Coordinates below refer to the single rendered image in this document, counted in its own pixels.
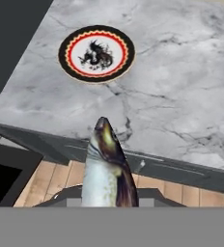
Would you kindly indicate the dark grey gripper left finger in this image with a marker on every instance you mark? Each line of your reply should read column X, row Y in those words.
column 71, row 196

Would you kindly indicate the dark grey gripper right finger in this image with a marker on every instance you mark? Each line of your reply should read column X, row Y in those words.
column 152, row 197

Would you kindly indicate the silver and brown fish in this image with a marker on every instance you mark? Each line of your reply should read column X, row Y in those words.
column 104, row 173

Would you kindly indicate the dark grey oven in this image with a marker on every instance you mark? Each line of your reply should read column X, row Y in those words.
column 7, row 173

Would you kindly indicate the black red white dragon plate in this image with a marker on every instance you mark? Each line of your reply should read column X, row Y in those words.
column 96, row 53

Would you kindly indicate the dark grey tall cabinet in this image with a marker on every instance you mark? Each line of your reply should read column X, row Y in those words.
column 7, row 38

